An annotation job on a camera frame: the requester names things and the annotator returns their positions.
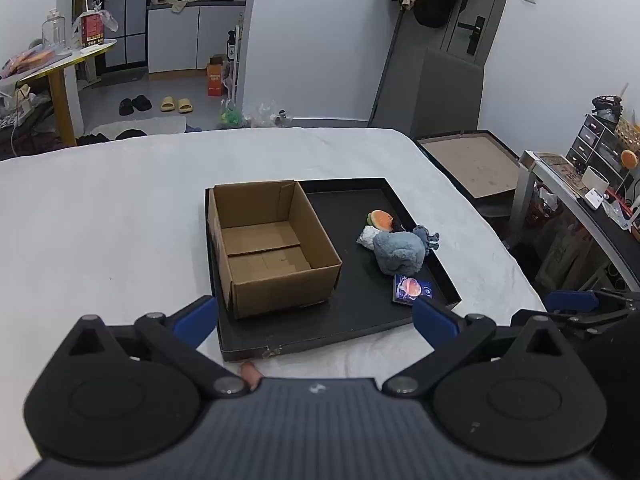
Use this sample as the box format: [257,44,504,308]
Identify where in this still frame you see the white cup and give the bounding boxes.
[582,166,608,192]

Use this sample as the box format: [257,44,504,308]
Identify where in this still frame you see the orange cardboard carton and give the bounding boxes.
[206,54,228,98]

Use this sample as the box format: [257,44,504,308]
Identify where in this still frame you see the clear plastic bag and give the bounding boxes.
[247,102,293,128]

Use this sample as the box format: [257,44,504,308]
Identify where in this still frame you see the clear glass bottle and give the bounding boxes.
[42,8,68,56]

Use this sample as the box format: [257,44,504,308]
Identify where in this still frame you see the blue fluffy plush toy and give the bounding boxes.
[372,231,426,277]

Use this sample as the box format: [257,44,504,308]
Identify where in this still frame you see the orange snack packets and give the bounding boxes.
[10,50,56,73]

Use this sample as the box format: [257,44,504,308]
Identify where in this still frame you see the dark clothes on floor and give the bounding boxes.
[77,129,151,146]

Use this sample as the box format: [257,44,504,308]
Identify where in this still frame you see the red carton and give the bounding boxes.
[80,10,106,48]

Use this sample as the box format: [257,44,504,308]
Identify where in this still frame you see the wicker basket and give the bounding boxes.
[614,116,640,153]

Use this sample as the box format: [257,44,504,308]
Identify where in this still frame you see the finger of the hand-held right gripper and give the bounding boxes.
[510,309,632,333]
[545,287,640,314]

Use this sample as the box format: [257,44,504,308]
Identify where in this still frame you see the white kitchen cabinet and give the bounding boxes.
[146,2,246,75]

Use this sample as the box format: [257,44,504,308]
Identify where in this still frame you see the black framed glass door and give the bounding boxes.
[92,0,151,72]

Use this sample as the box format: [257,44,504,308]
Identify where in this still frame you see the dark bead bracelets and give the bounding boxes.
[591,95,623,121]

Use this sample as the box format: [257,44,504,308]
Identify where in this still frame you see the black picture frame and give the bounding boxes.
[415,130,522,206]

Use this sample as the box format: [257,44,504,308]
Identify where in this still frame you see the grey drawer organiser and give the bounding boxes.
[567,112,631,186]

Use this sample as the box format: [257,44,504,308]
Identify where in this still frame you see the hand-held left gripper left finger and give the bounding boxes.
[62,295,251,401]

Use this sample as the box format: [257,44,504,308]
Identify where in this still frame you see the round table with yellow legs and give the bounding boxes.
[0,37,118,147]

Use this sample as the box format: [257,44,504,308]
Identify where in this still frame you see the small denim octopus toy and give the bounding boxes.
[412,225,441,252]

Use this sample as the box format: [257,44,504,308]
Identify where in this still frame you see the cluttered dark chair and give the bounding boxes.
[0,87,56,136]

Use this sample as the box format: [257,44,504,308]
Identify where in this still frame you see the white desk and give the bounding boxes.
[510,150,640,291]

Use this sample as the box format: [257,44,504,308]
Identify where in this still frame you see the white tissue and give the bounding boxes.
[356,225,383,250]

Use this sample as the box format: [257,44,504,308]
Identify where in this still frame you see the black door lock handle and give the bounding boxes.
[456,16,487,54]

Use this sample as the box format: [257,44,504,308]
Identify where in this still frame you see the crinkled clear wrapper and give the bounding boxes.
[95,2,121,31]

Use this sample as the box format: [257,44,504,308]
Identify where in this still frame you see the grey door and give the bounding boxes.
[370,0,518,128]

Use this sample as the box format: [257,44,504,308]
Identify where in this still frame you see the hamburger plush toy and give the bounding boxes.
[366,209,396,233]

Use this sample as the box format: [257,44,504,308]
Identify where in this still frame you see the brown printed book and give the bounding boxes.
[520,150,593,196]

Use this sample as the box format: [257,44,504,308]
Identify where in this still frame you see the brown cardboard box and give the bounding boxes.
[206,179,344,320]

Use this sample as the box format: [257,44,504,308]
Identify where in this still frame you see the white narrow shelf cart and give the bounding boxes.
[227,12,246,111]

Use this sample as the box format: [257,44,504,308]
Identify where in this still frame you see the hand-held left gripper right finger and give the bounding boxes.
[382,295,581,401]

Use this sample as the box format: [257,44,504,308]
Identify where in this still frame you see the white floor mat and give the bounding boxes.
[92,115,188,138]

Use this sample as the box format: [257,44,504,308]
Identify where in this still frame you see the green plastic bag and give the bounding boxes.
[217,102,246,130]

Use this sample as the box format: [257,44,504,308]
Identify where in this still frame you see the person's left hand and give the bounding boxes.
[240,361,263,392]

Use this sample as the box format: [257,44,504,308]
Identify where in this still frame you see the blue tissue pack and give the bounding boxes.
[391,273,434,306]

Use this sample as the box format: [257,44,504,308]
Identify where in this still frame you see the grey padded panel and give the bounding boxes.
[412,48,486,138]

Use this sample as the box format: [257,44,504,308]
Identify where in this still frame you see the black shallow tray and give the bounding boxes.
[204,176,462,364]

